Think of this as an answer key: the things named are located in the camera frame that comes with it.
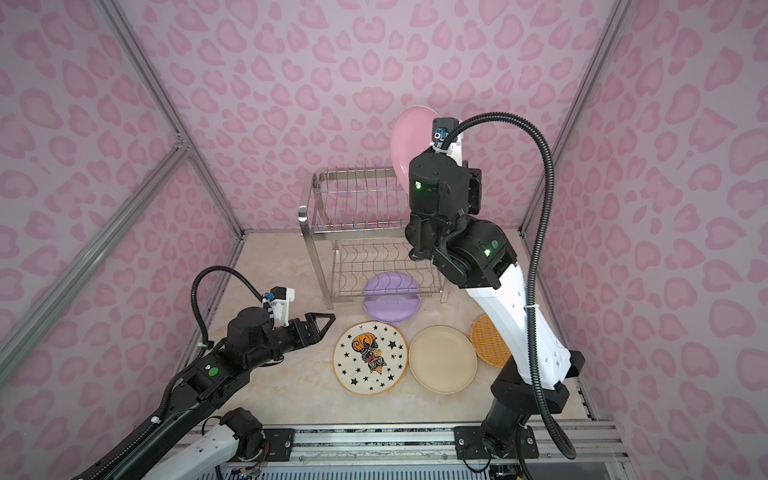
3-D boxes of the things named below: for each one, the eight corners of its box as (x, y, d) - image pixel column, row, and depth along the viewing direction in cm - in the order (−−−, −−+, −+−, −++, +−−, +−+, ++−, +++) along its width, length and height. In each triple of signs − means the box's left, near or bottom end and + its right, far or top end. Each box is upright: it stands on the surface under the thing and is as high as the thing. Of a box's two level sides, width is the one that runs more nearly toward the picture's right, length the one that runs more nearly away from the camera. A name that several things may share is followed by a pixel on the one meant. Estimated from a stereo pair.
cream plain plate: (410, 393, 83) (410, 391, 81) (408, 329, 95) (408, 325, 93) (481, 393, 82) (483, 391, 80) (470, 328, 95) (471, 325, 93)
